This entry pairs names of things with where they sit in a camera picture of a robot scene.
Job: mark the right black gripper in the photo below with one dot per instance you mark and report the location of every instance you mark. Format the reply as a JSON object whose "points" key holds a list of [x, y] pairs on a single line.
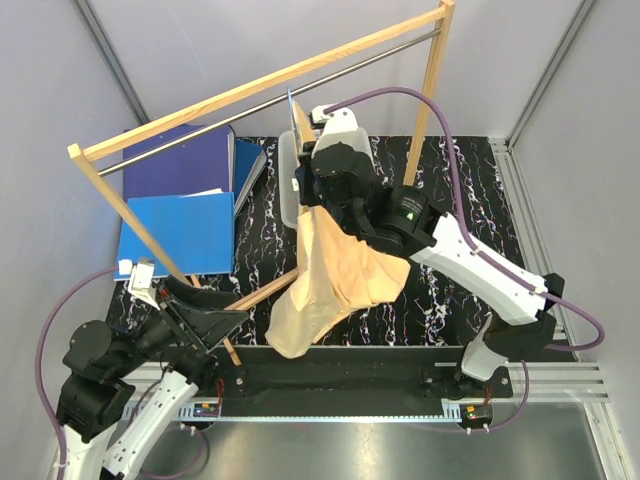
{"points": [[303, 175]]}

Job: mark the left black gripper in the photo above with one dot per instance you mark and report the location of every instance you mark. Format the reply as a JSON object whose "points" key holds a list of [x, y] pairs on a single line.
{"points": [[204, 328]]}

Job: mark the light blue wire hanger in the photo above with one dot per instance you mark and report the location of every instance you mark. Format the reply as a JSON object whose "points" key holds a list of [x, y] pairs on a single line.
{"points": [[294, 121]]}

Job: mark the beige t shirt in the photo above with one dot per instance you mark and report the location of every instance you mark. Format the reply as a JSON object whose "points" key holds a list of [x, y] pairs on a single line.
{"points": [[338, 274]]}

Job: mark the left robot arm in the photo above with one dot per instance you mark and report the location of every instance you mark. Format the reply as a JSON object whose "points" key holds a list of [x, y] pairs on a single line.
{"points": [[94, 397]]}

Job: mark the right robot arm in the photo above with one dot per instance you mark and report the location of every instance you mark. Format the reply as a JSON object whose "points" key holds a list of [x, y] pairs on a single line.
{"points": [[402, 223]]}

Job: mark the white plastic basket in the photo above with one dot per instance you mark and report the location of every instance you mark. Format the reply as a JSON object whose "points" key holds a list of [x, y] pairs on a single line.
{"points": [[287, 163]]}

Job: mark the blue upright binder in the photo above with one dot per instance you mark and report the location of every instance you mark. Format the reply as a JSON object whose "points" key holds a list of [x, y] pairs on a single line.
{"points": [[250, 159]]}

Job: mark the blue folder with papers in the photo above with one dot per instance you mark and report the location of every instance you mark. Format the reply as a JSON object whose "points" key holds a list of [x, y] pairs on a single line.
{"points": [[196, 231]]}

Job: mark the black marbled table mat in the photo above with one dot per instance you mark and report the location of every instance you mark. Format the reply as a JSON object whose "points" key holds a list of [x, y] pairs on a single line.
{"points": [[432, 309]]}

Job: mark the wooden clothes rack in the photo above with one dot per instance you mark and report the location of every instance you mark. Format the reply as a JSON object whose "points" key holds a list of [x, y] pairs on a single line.
{"points": [[84, 158]]}

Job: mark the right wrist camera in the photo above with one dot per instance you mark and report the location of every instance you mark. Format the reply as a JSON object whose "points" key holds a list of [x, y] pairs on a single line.
{"points": [[339, 126]]}

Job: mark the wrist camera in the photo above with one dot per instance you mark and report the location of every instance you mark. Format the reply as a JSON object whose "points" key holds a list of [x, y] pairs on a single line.
{"points": [[140, 280], [339, 126]]}

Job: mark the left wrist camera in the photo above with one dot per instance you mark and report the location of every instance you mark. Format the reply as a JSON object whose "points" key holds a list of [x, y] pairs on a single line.
{"points": [[140, 280]]}

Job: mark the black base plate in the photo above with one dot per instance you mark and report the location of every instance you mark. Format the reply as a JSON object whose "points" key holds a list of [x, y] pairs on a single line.
{"points": [[429, 370]]}

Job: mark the purple ring binder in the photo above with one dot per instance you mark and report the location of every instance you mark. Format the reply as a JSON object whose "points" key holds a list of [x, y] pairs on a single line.
{"points": [[201, 164]]}

